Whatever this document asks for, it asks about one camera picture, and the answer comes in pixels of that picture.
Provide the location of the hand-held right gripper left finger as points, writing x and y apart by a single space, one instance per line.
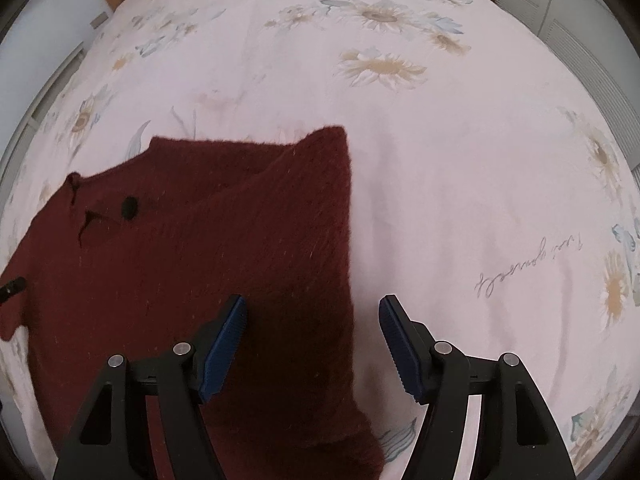
225 345

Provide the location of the dark red knit sweater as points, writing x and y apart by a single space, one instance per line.
225 220

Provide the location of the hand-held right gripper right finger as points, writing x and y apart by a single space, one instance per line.
400 345

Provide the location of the floral bed blanket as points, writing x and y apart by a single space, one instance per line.
450 160

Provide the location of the white wall socket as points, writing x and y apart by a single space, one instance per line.
98 20

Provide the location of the white louvered wardrobe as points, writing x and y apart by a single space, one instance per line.
575 15

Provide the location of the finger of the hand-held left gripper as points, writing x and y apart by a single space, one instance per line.
12 290

